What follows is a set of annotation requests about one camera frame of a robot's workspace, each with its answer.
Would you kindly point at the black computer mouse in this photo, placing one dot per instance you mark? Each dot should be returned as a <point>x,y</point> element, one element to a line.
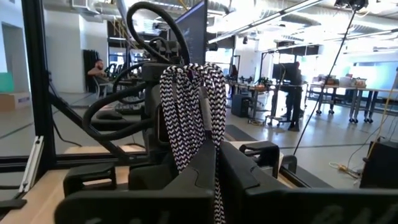
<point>109,115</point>

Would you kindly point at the long wheeled work table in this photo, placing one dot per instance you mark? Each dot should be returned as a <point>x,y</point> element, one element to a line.
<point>342,88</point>

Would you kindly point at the black equipment case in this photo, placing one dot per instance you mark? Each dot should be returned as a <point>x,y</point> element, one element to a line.
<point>379,165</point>

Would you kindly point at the large dark monitor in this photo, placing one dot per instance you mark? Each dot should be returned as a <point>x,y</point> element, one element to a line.
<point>194,34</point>

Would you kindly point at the silver aluminium bracket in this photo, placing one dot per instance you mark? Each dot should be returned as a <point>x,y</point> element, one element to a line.
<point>31,165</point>

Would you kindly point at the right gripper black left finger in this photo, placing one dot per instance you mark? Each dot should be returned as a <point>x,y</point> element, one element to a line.
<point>180,202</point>

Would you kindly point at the person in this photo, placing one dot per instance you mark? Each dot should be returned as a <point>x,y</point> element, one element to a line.
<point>293,102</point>
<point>98,71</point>

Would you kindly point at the black standing desk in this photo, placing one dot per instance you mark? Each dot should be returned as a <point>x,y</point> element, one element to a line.
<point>258,88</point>

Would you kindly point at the cardboard box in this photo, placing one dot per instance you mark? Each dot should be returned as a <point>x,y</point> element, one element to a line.
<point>12,102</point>

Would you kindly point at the grey office chair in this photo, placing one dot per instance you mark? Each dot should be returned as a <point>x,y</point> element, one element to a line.
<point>99,88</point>

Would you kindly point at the black computer tower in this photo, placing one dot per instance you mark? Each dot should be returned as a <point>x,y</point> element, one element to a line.
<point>241,105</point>

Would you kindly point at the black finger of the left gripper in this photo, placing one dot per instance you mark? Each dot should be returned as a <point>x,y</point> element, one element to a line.
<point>261,148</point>
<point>90,171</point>

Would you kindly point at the black keyboard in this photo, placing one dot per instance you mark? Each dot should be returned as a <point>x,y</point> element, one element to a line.
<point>129,109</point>

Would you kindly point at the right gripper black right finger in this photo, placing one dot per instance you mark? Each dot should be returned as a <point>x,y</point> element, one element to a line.
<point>248,199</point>

